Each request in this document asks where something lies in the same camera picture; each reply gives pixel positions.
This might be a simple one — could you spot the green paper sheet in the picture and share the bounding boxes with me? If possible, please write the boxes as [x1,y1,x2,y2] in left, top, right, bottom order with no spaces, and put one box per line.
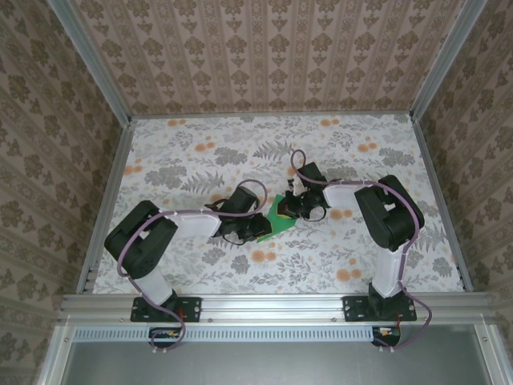
[256,192,300,245]

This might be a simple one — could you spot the grey metal cabinet top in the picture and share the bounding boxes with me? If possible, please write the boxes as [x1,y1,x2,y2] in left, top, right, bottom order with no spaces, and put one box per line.
[35,323,513,385]

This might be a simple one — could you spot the black power connector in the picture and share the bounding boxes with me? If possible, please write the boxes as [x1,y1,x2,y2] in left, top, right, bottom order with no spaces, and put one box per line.
[148,326,185,348]
[370,325,404,348]

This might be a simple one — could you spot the aluminium mounting rail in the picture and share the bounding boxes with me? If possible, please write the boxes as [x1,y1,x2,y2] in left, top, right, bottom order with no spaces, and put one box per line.
[58,292,496,324]

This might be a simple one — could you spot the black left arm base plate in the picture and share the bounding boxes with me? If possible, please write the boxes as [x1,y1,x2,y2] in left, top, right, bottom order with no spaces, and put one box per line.
[131,295,203,323]

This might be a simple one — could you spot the white slotted cable duct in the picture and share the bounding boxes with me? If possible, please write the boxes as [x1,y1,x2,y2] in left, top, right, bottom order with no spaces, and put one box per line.
[74,325,404,342]

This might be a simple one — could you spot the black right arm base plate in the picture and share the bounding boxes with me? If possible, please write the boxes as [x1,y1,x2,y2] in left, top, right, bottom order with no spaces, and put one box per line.
[343,295,418,323]

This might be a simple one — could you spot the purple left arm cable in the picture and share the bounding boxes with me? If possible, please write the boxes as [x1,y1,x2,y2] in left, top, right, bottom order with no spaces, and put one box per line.
[116,179,269,356]

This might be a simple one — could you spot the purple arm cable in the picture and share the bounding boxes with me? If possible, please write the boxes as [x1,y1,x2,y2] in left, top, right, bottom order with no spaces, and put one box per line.
[116,179,269,356]
[290,149,436,354]

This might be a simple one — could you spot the aluminium side rail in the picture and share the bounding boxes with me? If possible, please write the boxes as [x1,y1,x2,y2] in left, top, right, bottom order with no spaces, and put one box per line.
[410,115,474,294]
[75,118,135,296]

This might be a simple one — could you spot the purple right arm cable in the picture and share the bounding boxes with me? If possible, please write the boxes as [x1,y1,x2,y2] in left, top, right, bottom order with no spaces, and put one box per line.
[290,149,436,354]

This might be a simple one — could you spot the aluminium frame post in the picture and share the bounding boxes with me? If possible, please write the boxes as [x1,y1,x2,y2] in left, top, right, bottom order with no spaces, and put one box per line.
[50,0,133,125]
[410,0,492,121]

